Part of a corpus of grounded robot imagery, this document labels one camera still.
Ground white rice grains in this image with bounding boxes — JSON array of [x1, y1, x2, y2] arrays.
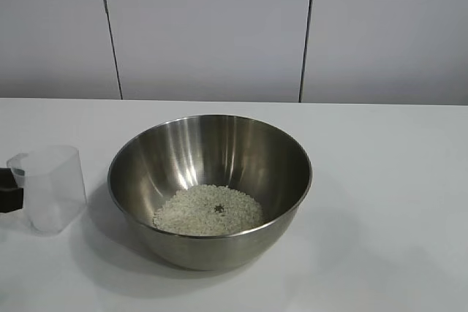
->
[[152, 183, 264, 236]]

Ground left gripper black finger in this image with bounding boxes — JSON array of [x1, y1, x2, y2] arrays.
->
[[0, 167, 25, 214]]

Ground clear plastic measuring cup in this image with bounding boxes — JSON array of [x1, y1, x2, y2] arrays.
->
[[6, 145, 88, 235]]

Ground stainless steel mixing bowl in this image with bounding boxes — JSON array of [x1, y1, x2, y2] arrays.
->
[[107, 114, 314, 272]]

